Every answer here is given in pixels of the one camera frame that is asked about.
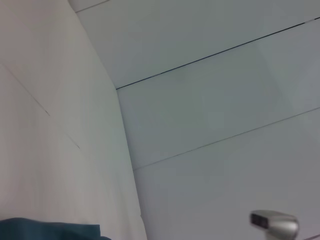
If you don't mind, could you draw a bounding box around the teal blue printed t-shirt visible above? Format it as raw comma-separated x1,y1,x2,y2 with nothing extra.
0,217,113,240

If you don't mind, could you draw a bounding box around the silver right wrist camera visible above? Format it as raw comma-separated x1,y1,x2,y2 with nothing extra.
249,210,300,240

